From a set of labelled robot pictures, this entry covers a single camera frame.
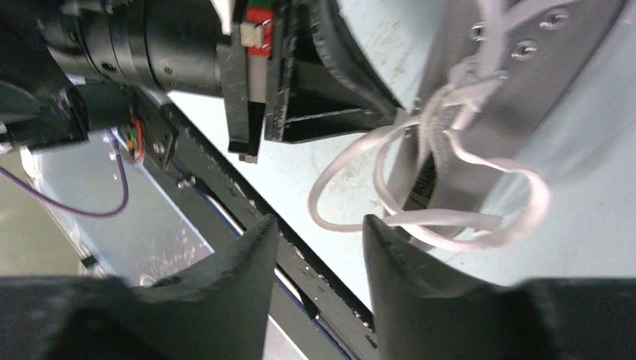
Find grey sneaker laces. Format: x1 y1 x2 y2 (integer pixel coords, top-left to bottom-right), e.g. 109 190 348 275
307 0 632 252

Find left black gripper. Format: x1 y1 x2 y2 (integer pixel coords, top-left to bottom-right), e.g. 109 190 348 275
99 1 401 163

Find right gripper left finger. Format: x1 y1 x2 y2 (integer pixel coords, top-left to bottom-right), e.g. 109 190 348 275
1 215 279 359

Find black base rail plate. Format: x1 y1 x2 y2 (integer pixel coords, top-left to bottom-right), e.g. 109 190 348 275
133 89 380 359

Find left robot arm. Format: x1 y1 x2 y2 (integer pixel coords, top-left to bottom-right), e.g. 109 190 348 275
1 1 400 161

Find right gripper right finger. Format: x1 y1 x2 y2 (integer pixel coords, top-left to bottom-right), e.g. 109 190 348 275
362 215 635 359

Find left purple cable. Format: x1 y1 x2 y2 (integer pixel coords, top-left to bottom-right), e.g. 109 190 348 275
0 133 131 220

